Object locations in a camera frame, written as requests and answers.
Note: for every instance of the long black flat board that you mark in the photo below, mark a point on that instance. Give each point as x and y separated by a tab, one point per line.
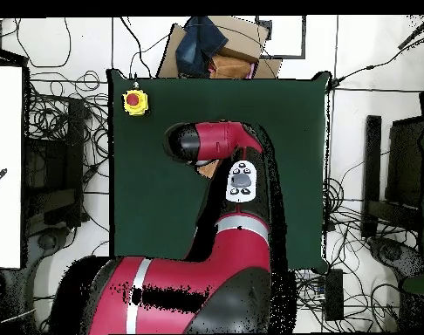
372	157

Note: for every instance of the blue denim jeans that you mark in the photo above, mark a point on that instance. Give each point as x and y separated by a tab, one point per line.
198	45

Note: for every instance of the black square frame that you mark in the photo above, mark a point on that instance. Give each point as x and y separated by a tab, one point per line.
288	56

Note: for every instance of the brown cardboard box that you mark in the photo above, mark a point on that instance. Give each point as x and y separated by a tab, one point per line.
240	38

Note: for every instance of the orange terry towel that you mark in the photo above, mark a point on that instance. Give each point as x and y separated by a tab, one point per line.
208	169

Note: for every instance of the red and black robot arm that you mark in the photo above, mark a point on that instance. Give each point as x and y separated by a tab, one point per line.
240	251

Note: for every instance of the orange cloth in box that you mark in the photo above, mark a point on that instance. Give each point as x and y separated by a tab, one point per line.
229	68

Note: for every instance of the yellow emergency stop button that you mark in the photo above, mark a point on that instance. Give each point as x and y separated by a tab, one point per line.
132	99

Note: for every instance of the white board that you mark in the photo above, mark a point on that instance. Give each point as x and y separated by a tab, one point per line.
4	139

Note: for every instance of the black pedestal leg with knob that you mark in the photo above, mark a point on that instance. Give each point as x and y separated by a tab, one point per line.
390	253
46	240

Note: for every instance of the black metal stand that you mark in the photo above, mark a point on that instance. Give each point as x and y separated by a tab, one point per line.
404	157
51	209

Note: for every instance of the dark green table cloth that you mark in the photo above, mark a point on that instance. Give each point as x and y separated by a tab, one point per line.
156	209

